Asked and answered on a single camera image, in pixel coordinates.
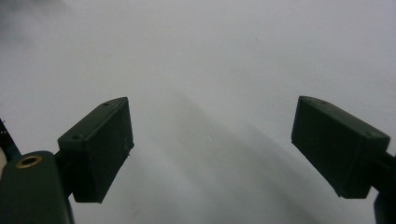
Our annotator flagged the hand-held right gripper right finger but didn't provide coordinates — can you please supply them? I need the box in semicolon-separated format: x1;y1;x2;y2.
290;95;396;200

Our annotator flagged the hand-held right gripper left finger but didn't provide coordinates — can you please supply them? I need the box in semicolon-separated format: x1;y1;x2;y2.
54;96;135;204

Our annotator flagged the white table mat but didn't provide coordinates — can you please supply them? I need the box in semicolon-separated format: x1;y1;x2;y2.
0;0;396;224

